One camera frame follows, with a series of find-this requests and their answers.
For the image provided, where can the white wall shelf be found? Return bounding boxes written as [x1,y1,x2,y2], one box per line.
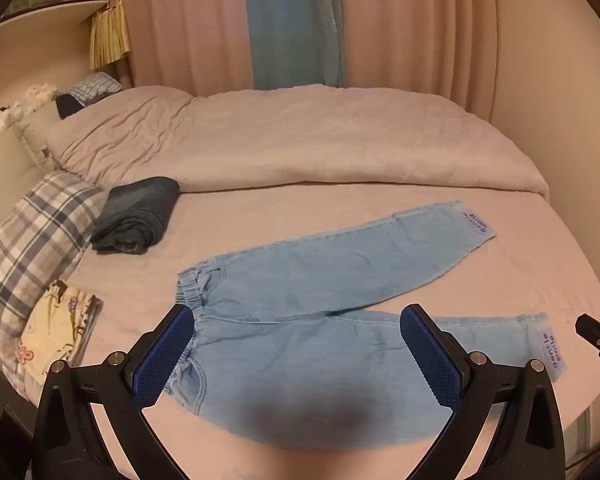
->
[0,0,111,51]

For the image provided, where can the plaid pillow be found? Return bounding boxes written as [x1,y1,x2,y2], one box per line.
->
[0,170,110,356]

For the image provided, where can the cream cartoon printed cloth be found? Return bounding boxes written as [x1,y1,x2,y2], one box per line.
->
[14,280,103,396]

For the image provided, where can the blue curtain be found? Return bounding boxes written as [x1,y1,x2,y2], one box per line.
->
[242,0,346,91]

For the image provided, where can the pink curtain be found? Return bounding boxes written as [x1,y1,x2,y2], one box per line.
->
[120,0,256,96]
[336,0,498,113]

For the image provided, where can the dark folded pants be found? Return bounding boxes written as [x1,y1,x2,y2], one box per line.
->
[90,176,181,255]

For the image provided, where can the pink duvet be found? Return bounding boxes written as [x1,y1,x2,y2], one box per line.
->
[45,83,551,201]

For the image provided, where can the white plush toy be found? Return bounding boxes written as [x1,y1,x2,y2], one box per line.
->
[25,84,59,107]
[0,104,25,147]

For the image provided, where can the blue checked pillow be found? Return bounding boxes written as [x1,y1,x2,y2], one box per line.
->
[55,72,125,120]

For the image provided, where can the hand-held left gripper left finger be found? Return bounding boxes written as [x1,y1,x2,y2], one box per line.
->
[32,304,196,480]

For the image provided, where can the light blue denim pants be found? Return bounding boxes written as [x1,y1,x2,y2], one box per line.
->
[162,200,563,453]

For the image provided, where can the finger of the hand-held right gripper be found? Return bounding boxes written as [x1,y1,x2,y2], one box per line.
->
[575,313,600,382]

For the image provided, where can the yellow pleated cloth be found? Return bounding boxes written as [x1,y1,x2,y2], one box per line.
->
[89,0,131,70]

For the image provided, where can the pink bed sheet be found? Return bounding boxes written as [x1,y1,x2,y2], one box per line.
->
[10,180,600,480]

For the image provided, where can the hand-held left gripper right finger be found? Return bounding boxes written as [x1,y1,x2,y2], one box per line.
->
[399,303,566,480]

